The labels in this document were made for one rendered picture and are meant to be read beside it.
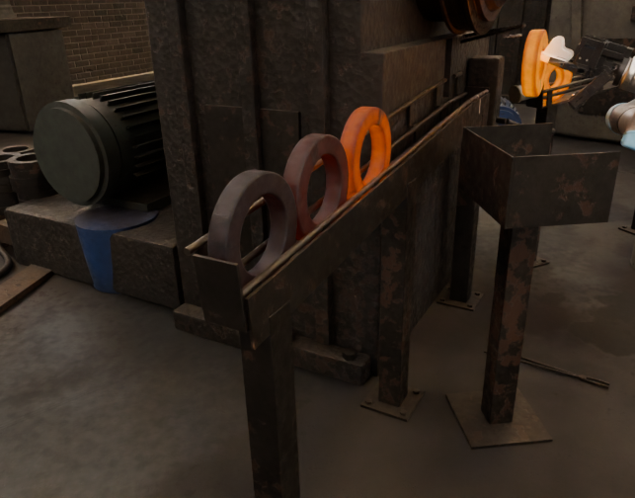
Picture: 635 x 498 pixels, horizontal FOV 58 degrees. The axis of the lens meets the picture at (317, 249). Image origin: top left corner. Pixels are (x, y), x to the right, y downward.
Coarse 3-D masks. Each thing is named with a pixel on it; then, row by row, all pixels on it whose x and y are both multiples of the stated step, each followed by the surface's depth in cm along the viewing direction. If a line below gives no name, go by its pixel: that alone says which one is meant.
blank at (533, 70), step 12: (528, 36) 137; (540, 36) 135; (528, 48) 135; (540, 48) 137; (528, 60) 135; (540, 60) 144; (528, 72) 136; (540, 72) 144; (528, 84) 138; (540, 84) 144; (528, 96) 144
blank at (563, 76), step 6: (546, 66) 197; (552, 66) 198; (546, 72) 198; (558, 72) 203; (564, 72) 201; (570, 72) 203; (546, 78) 199; (558, 78) 204; (564, 78) 202; (570, 78) 204; (546, 84) 200; (558, 84) 203; (558, 90) 203; (558, 96) 204
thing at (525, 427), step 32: (480, 128) 127; (512, 128) 127; (544, 128) 128; (480, 160) 118; (512, 160) 103; (544, 160) 103; (576, 160) 104; (608, 160) 105; (480, 192) 119; (512, 192) 105; (544, 192) 106; (576, 192) 106; (608, 192) 107; (512, 224) 108; (544, 224) 108; (512, 256) 125; (512, 288) 128; (512, 320) 131; (512, 352) 135; (512, 384) 139; (480, 416) 146; (512, 416) 143; (480, 448) 136
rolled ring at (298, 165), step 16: (304, 144) 93; (320, 144) 94; (336, 144) 99; (288, 160) 92; (304, 160) 91; (336, 160) 100; (288, 176) 91; (304, 176) 91; (336, 176) 103; (304, 192) 92; (336, 192) 104; (304, 208) 93; (320, 208) 104; (336, 208) 103; (304, 224) 94
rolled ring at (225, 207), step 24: (240, 192) 77; (264, 192) 82; (288, 192) 88; (216, 216) 77; (240, 216) 78; (288, 216) 89; (216, 240) 77; (288, 240) 90; (240, 264) 80; (264, 264) 89
